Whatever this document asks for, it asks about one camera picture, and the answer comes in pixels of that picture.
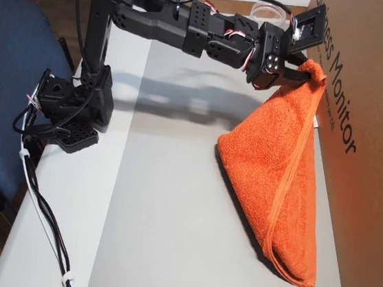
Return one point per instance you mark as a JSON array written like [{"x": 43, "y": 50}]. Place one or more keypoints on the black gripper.
[{"x": 268, "y": 72}]

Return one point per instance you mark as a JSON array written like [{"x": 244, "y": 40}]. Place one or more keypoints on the orange terry towel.
[{"x": 277, "y": 181}]

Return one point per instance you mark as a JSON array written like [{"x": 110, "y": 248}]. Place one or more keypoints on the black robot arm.
[{"x": 156, "y": 25}]

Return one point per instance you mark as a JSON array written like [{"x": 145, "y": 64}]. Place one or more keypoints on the clear plastic jar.
[{"x": 267, "y": 11}]

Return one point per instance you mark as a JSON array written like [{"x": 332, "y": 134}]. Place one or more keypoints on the brown cardboard monitor box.
[{"x": 361, "y": 204}]

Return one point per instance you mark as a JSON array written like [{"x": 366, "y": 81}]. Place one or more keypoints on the black perforated base clamp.
[{"x": 79, "y": 139}]

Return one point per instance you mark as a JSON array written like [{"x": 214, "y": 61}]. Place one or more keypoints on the blue office chair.
[{"x": 8, "y": 77}]

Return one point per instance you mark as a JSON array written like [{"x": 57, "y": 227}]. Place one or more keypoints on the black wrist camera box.
[{"x": 308, "y": 30}]

